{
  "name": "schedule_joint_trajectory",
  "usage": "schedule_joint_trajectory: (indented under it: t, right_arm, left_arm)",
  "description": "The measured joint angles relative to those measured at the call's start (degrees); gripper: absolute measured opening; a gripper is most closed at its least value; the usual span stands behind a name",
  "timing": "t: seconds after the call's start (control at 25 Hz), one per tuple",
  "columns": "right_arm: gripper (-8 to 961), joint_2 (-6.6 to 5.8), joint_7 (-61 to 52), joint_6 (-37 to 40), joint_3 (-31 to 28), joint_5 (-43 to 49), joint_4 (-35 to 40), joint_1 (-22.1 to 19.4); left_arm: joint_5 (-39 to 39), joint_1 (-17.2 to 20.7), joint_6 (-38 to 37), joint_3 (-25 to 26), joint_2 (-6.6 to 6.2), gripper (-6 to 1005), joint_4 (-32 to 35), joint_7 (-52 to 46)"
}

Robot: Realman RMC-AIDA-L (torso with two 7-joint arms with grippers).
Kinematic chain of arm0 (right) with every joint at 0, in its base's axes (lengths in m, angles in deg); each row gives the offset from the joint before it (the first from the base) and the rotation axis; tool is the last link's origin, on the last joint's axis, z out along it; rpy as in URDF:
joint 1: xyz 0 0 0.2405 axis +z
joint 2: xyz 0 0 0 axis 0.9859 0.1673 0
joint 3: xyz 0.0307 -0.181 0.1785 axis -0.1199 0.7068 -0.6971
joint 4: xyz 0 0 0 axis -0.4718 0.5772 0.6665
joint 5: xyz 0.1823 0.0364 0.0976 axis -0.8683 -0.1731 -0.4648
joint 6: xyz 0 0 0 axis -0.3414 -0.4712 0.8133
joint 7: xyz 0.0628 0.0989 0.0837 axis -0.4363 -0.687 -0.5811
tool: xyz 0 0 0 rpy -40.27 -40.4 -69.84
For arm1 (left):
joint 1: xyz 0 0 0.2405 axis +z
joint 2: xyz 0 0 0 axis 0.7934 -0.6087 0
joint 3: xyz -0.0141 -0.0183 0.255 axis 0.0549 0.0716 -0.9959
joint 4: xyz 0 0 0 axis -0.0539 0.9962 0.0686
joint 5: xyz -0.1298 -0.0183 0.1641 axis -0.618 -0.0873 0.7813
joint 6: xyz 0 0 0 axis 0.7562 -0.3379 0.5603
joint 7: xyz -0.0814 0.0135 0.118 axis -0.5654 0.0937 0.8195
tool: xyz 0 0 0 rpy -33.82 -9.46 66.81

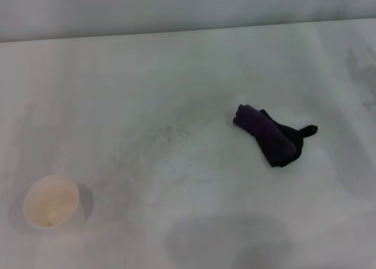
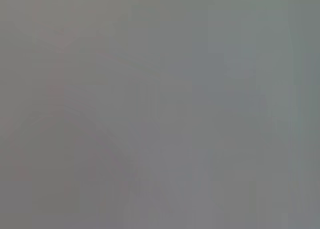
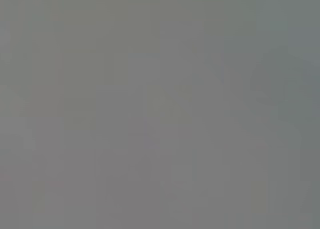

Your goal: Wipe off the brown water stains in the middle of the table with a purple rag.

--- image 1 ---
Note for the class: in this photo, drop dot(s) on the purple rag with black loop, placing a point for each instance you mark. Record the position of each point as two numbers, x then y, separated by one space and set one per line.
268 137

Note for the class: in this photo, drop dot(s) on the white paper cup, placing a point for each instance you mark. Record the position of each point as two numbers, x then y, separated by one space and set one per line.
50 201

